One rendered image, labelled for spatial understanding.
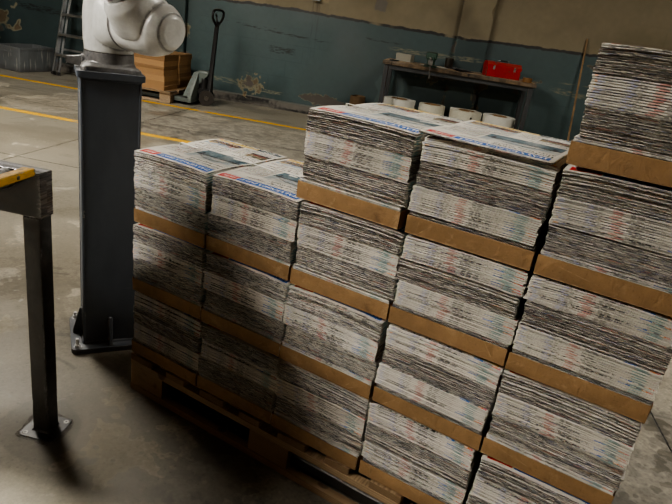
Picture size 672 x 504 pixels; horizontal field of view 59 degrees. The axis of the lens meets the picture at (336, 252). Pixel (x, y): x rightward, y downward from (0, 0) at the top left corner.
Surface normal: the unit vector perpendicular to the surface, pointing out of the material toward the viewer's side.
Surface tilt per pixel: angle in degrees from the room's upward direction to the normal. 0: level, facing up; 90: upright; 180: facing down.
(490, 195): 90
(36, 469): 0
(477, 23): 90
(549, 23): 90
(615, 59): 90
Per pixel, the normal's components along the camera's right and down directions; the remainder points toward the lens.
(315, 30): -0.18, 0.33
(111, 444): 0.14, -0.92
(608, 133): -0.51, 0.24
